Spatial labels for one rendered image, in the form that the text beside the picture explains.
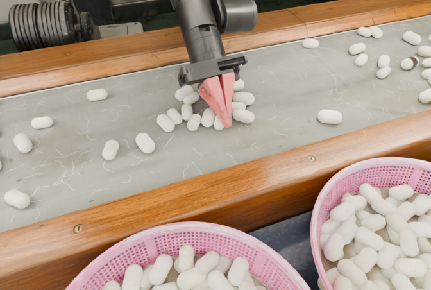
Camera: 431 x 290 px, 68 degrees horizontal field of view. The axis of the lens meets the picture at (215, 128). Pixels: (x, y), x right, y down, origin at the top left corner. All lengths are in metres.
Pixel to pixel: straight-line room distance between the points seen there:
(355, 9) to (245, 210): 0.62
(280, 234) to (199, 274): 0.15
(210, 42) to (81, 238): 0.31
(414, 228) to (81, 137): 0.47
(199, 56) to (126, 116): 0.16
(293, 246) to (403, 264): 0.13
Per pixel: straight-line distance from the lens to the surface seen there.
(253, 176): 0.42
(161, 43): 0.70
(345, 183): 0.47
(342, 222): 0.45
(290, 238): 0.49
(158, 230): 0.38
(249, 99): 0.55
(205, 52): 0.49
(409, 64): 0.74
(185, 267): 0.39
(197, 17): 0.51
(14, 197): 0.48
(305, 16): 0.83
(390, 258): 0.43
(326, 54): 0.74
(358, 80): 0.67
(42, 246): 0.41
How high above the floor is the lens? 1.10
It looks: 44 degrees down
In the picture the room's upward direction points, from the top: straight up
